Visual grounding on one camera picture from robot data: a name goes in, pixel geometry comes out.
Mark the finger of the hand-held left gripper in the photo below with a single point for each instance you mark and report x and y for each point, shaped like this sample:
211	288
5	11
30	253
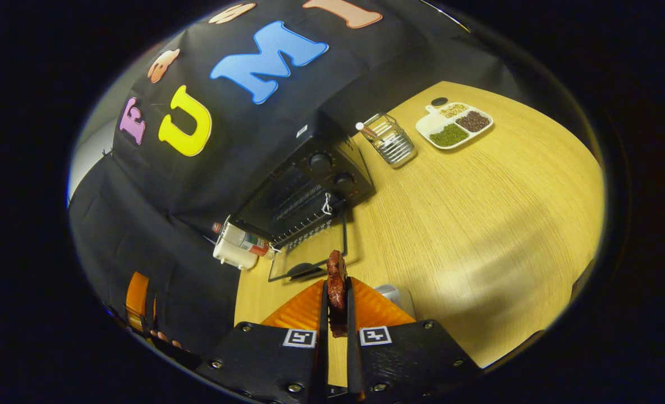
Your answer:
155	308
137	297

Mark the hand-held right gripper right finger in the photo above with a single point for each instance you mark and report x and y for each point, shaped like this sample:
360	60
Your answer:
411	359

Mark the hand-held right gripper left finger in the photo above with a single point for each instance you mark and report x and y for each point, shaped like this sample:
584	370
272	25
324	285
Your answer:
265	359

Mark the red-brown meat piece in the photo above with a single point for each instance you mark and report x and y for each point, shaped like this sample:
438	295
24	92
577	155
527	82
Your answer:
336	286

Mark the black electric oven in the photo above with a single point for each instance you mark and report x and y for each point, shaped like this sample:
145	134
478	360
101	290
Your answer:
310	191

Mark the small white ribbed tray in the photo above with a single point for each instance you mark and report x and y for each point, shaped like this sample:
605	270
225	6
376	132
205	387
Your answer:
394	294

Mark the white toaster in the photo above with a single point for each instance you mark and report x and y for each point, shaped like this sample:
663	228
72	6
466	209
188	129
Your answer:
234	259

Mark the clear plastic water bottle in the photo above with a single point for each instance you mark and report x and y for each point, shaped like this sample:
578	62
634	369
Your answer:
251	242

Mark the white divided bean plate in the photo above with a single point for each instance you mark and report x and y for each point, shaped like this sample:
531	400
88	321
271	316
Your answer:
450	134

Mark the brown stick white tip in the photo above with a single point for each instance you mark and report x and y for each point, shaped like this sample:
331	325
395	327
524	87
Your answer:
366	131

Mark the small black round disc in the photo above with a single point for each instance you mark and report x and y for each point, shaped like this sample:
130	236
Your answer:
439	101

